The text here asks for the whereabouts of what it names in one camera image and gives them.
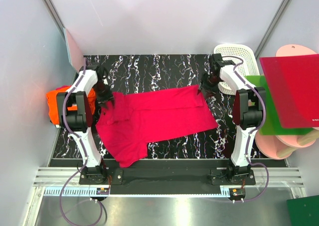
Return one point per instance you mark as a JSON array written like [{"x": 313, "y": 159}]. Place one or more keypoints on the white plastic basket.
[{"x": 239, "y": 54}]

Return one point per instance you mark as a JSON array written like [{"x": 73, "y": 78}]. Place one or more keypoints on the dark green board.
[{"x": 304, "y": 211}]

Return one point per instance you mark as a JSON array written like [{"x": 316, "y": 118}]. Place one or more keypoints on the green translucent plastic sheet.
[{"x": 272, "y": 125}]

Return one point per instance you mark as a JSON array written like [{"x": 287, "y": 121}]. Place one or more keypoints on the pink round stool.
[{"x": 282, "y": 146}]

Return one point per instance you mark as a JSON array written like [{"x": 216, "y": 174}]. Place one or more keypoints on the red t shirt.
[{"x": 142, "y": 118}]

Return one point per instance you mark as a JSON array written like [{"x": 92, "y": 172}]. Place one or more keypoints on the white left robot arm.
[{"x": 74, "y": 115}]

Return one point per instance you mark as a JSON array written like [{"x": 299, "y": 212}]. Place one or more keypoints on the red translucent plastic sheet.
[{"x": 293, "y": 82}]

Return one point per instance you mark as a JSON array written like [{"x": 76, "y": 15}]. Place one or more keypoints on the white slotted cable duct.
[{"x": 98, "y": 192}]

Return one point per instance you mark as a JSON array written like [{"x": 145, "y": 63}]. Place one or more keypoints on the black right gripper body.
[{"x": 209, "y": 83}]

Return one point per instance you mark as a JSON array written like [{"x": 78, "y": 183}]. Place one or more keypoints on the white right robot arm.
[{"x": 249, "y": 110}]

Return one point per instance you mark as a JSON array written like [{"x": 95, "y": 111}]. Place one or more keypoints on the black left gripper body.
[{"x": 103, "y": 92}]

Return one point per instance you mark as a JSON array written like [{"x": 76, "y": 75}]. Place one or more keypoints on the orange folded t shirt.
[{"x": 52, "y": 102}]

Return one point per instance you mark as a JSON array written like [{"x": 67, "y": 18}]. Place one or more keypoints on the aluminium rail frame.
[{"x": 288, "y": 177}]

